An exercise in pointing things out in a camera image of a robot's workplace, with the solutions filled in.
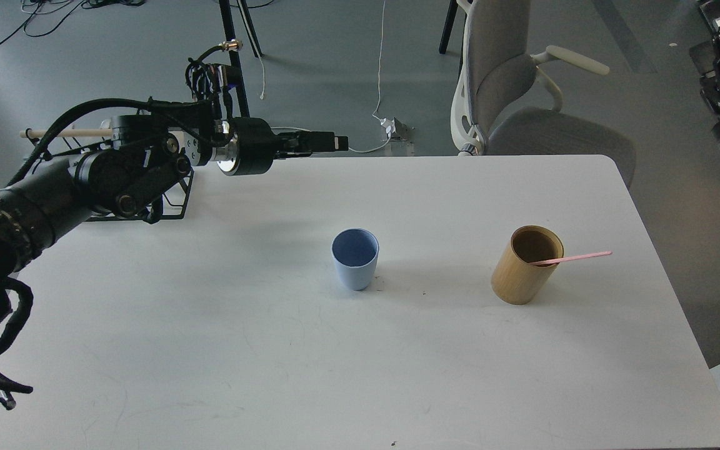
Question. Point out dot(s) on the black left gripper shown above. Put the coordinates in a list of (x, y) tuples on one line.
[(253, 146)]

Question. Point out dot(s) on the light blue cup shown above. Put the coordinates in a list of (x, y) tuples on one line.
[(355, 255)]

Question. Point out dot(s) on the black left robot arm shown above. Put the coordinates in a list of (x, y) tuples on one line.
[(118, 157)]

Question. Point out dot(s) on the white power adapter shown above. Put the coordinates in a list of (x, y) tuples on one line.
[(395, 130)]

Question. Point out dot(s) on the grey office chair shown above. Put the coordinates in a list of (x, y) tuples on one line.
[(504, 104)]

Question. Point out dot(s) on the bamboo cylinder holder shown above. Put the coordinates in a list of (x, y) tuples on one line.
[(516, 279)]

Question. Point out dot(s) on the black wire cup rack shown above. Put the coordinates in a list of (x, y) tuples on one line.
[(174, 201)]

